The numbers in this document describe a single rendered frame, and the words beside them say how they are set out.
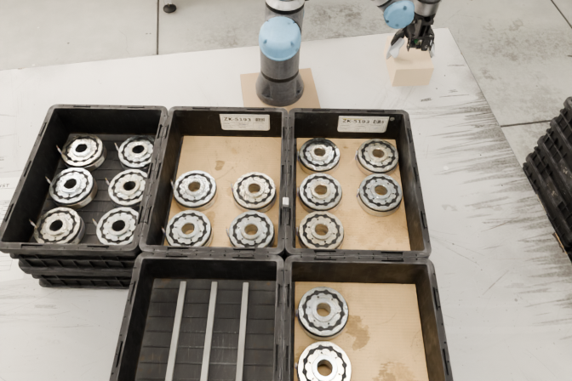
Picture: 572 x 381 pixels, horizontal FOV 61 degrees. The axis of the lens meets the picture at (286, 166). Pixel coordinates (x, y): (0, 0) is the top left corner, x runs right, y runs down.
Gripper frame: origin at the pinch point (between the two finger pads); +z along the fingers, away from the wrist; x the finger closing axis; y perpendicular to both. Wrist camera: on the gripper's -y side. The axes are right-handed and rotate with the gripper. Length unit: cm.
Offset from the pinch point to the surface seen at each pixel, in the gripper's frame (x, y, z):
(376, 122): -19.1, 39.6, -14.4
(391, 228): -19, 66, -8
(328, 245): -34, 71, -11
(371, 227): -24, 66, -8
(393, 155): -16, 47, -11
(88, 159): -92, 45, -11
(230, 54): -59, -10, 5
